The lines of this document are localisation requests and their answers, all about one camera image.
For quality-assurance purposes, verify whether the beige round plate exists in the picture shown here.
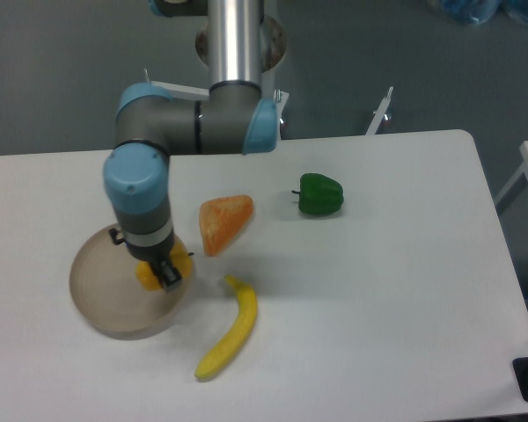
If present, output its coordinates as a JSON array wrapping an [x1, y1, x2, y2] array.
[[69, 224, 194, 340]]

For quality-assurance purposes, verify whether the green toy bell pepper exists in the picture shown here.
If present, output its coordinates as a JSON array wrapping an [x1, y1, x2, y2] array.
[[291, 173, 344, 216]]

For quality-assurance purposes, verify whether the blue plastic bag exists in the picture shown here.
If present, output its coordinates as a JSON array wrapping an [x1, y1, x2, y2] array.
[[426, 0, 528, 26]]

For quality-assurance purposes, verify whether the yellow toy banana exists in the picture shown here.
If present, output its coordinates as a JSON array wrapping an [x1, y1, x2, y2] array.
[[194, 274, 259, 382]]

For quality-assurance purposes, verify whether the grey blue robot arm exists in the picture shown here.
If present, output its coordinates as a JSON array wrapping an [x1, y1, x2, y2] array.
[[103, 1, 278, 290]]

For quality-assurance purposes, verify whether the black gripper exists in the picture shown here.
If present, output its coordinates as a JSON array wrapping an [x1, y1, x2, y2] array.
[[108, 227, 181, 292]]

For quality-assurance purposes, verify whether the yellow toy bell pepper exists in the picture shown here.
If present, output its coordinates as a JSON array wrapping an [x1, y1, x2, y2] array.
[[133, 237, 194, 291]]

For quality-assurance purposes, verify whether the orange triangular toy slice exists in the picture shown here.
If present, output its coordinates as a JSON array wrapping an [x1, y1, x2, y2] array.
[[199, 194, 254, 257]]

